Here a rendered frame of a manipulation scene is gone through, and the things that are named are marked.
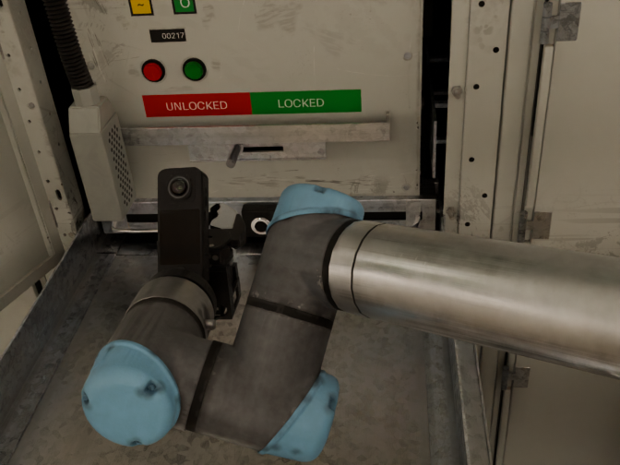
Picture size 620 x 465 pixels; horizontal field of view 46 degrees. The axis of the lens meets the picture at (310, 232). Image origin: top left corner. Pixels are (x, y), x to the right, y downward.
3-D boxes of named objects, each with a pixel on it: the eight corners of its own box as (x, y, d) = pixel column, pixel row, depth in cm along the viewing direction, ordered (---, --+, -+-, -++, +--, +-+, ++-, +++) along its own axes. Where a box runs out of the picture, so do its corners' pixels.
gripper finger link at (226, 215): (226, 242, 89) (209, 278, 81) (220, 196, 86) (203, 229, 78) (251, 242, 88) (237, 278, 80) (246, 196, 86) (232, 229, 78)
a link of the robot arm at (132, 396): (172, 469, 56) (65, 437, 56) (204, 382, 66) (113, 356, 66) (192, 390, 53) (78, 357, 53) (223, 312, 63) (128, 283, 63)
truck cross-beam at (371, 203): (435, 232, 114) (436, 198, 111) (103, 233, 120) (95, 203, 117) (434, 214, 118) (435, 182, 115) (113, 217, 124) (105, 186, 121)
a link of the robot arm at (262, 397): (359, 336, 57) (224, 296, 57) (318, 479, 56) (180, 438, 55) (346, 336, 65) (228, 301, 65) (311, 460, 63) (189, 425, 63)
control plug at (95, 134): (124, 222, 106) (96, 112, 96) (92, 222, 107) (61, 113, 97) (139, 194, 113) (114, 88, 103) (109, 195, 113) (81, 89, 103)
